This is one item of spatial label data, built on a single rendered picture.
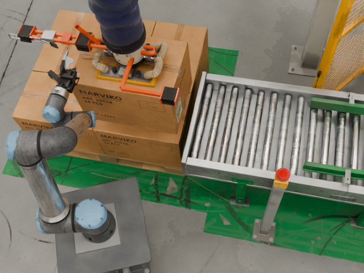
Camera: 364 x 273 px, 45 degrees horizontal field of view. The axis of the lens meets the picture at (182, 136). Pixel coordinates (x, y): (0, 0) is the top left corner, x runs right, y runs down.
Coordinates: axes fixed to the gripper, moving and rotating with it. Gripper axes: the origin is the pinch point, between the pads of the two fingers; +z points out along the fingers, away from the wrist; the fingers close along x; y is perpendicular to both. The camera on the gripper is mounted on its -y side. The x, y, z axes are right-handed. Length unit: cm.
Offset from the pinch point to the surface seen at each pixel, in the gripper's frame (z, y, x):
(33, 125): -7, -51, -79
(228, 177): -20, 91, -77
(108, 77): -0.6, 18.8, -11.1
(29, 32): 12.3, -28.7, 1.8
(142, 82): -0.7, 38.6, -10.9
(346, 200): -19, 164, -79
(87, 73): 0.6, 5.7, -13.0
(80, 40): 11.7, 2.1, 1.4
